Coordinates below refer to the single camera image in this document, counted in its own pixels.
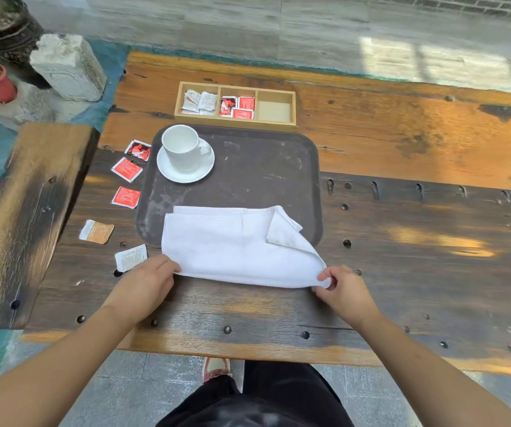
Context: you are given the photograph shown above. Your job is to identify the wooden compartment box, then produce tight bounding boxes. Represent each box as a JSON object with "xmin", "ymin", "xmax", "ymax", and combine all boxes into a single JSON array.
[{"xmin": 174, "ymin": 81, "xmax": 297, "ymax": 128}]

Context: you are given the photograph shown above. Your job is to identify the white cloth napkin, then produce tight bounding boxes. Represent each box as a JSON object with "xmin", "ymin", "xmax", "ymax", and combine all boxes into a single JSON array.
[{"xmin": 161, "ymin": 205, "xmax": 332, "ymax": 291}]

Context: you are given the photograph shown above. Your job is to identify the wooden table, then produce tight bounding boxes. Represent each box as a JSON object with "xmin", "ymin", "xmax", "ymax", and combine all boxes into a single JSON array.
[{"xmin": 19, "ymin": 50, "xmax": 511, "ymax": 378}]

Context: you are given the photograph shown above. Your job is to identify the carved grey stone block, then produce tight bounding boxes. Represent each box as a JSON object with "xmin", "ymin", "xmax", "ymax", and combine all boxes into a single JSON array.
[{"xmin": 29, "ymin": 33, "xmax": 108, "ymax": 103}]

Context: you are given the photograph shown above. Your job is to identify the white saucer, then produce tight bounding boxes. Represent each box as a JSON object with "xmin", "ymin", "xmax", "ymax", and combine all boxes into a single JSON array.
[{"xmin": 156, "ymin": 137, "xmax": 216, "ymax": 184}]

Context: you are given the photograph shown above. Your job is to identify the white teacup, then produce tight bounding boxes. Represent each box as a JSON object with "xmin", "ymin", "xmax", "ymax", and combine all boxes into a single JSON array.
[{"xmin": 161, "ymin": 125, "xmax": 212, "ymax": 173}]

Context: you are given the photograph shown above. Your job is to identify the wooden bench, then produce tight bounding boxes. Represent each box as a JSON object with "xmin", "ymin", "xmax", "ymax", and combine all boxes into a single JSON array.
[{"xmin": 0, "ymin": 122, "xmax": 101, "ymax": 330}]

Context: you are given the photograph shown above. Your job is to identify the person's right forearm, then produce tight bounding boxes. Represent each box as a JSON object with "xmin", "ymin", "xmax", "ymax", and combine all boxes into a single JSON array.
[{"xmin": 353, "ymin": 313, "xmax": 511, "ymax": 427}]

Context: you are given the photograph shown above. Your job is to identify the flat grey stone base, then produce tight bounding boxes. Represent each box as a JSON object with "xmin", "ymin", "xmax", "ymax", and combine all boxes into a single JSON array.
[{"xmin": 0, "ymin": 79, "xmax": 105, "ymax": 132}]

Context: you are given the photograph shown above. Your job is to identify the person's right hand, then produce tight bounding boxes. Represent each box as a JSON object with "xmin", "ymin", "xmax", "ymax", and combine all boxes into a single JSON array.
[{"xmin": 311, "ymin": 265, "xmax": 381, "ymax": 330}]

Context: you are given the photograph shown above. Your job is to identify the person's left forearm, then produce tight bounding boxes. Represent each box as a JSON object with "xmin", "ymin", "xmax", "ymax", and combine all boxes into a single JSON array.
[{"xmin": 0, "ymin": 302, "xmax": 140, "ymax": 427}]

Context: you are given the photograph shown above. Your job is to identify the tall plant dark pot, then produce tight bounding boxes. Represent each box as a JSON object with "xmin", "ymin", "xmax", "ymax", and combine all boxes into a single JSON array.
[{"xmin": 0, "ymin": 0, "xmax": 51, "ymax": 90}]

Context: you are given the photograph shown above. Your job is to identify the person's left hand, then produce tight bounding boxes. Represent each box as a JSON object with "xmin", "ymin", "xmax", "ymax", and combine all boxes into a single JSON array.
[{"xmin": 102, "ymin": 254, "xmax": 183, "ymax": 325}]

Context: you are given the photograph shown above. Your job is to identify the dark brown tray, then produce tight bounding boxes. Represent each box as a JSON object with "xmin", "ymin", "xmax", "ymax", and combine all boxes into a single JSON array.
[{"xmin": 135, "ymin": 125, "xmax": 325, "ymax": 248}]

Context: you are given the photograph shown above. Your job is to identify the black trousers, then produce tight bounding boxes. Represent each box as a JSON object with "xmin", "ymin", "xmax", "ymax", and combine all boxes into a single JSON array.
[{"xmin": 155, "ymin": 359, "xmax": 356, "ymax": 427}]

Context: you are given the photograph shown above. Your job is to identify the reddish shoe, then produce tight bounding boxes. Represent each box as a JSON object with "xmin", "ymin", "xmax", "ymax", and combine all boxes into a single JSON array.
[{"xmin": 203, "ymin": 356, "xmax": 232, "ymax": 384}]

